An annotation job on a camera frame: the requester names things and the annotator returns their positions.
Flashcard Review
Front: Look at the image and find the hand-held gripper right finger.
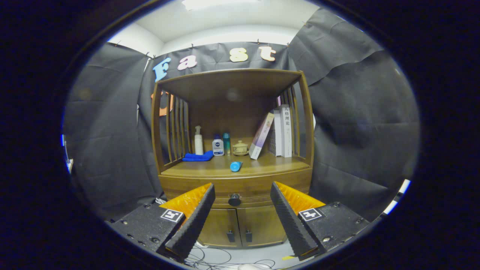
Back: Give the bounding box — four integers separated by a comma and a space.
270, 181, 371, 261

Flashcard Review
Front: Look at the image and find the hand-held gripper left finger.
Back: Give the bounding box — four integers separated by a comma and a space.
109, 183, 216, 262

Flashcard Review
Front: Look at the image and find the wooden cabinet door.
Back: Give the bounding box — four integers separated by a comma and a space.
198, 208, 242, 248
237, 206, 287, 247

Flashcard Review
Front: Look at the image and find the wooden countertop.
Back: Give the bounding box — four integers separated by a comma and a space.
160, 149, 311, 179

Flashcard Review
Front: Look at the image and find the wooden cabinet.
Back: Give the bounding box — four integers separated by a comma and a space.
151, 68, 315, 249

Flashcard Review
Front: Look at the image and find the blue folded cloth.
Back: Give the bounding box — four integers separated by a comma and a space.
182, 150, 214, 162

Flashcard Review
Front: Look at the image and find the white pump bottle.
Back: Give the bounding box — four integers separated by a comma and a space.
194, 126, 204, 155

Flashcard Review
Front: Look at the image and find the white blue-capped lotion bottle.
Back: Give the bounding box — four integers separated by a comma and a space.
212, 134, 225, 156

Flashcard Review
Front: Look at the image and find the beige lidded teacup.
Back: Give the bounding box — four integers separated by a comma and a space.
232, 140, 249, 156

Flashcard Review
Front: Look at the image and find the purple cover book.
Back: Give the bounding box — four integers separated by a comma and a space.
249, 112, 275, 160

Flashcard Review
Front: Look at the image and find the white spine book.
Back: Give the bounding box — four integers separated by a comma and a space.
279, 104, 293, 158

